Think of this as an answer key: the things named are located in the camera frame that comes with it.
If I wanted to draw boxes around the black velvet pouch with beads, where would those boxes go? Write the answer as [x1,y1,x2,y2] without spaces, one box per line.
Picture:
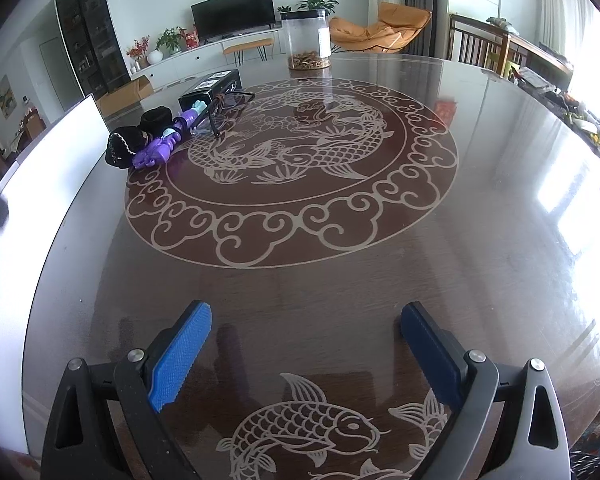
[105,126,159,170]

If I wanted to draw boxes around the purple toy wand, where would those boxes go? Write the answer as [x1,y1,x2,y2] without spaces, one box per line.
[132,101,209,169]

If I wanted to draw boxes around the black printed cardboard box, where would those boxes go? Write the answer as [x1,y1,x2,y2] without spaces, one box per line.
[178,68,242,112]

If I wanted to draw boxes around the white storage bin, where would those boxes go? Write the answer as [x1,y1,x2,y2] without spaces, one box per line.
[0,96,108,453]

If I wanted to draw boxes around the cardboard box on floor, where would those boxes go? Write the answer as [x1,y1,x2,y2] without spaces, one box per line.
[96,76,154,117]

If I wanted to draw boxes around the red flowers in white vase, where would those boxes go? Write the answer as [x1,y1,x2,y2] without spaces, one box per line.
[125,36,164,68]

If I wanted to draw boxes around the dark glass display cabinet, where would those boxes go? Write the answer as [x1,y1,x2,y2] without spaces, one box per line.
[55,0,130,99]

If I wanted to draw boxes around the green plant beside flowers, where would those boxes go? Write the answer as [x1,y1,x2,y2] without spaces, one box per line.
[156,27,186,55]

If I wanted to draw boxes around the black eyeglasses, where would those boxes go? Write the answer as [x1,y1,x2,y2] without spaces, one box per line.
[190,90,256,140]

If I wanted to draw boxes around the white low tv cabinet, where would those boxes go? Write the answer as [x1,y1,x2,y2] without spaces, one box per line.
[131,28,287,91]

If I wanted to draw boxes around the wooden bench with hairpin legs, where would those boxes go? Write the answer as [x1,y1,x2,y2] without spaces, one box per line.
[223,37,274,66]

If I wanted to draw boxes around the dark wooden chair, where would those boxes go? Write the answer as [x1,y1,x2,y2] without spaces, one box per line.
[446,13,529,79]

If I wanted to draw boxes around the black flat television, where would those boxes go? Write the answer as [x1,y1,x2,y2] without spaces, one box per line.
[190,0,276,41]

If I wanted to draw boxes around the orange lounge chair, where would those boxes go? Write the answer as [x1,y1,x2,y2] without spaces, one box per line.
[329,2,432,53]

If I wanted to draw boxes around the clear plastic jar black lid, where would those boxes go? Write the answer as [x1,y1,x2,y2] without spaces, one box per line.
[280,9,332,72]

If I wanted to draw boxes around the green potted plant right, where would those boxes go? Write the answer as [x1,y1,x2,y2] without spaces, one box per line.
[297,0,340,16]

